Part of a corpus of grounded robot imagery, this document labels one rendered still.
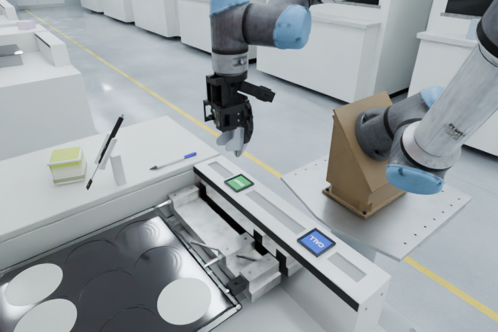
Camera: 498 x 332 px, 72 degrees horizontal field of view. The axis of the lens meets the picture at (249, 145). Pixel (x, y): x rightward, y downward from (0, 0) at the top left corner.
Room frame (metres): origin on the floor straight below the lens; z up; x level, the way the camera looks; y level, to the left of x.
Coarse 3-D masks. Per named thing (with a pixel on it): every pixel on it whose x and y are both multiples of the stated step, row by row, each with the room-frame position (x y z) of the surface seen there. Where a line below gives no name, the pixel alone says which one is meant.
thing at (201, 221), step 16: (176, 208) 0.71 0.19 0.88; (192, 208) 0.71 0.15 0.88; (208, 208) 0.71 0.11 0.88; (192, 224) 0.65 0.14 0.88; (208, 224) 0.65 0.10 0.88; (224, 224) 0.65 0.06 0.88; (208, 240) 0.59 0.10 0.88; (224, 240) 0.59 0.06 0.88; (256, 256) 0.54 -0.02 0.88; (256, 288) 0.46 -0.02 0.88
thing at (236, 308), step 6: (234, 306) 0.40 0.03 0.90; (228, 312) 0.39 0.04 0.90; (234, 312) 0.39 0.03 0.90; (216, 318) 0.38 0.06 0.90; (222, 318) 0.38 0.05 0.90; (228, 318) 0.39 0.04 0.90; (210, 324) 0.37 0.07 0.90; (216, 324) 0.37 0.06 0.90; (198, 330) 0.36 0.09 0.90; (210, 330) 0.36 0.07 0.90
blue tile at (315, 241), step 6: (312, 234) 0.52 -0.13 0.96; (318, 234) 0.52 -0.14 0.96; (306, 240) 0.51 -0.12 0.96; (312, 240) 0.51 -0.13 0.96; (318, 240) 0.51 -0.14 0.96; (324, 240) 0.51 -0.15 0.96; (312, 246) 0.49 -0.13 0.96; (318, 246) 0.49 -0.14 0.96; (324, 246) 0.49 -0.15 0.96; (318, 252) 0.48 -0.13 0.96
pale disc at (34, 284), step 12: (48, 264) 0.51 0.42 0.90; (24, 276) 0.47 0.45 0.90; (36, 276) 0.47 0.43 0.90; (48, 276) 0.47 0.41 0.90; (60, 276) 0.47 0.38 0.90; (12, 288) 0.44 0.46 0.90; (24, 288) 0.44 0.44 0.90; (36, 288) 0.44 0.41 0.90; (48, 288) 0.44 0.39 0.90; (12, 300) 0.42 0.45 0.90; (24, 300) 0.42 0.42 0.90; (36, 300) 0.42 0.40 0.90
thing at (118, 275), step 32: (128, 224) 0.63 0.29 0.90; (160, 224) 0.63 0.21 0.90; (64, 256) 0.53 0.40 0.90; (96, 256) 0.53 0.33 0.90; (128, 256) 0.53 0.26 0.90; (160, 256) 0.53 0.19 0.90; (0, 288) 0.44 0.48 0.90; (64, 288) 0.44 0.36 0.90; (96, 288) 0.45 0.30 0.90; (128, 288) 0.45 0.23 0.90; (160, 288) 0.44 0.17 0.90; (0, 320) 0.38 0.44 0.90; (96, 320) 0.38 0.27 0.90; (128, 320) 0.38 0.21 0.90; (160, 320) 0.38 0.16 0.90
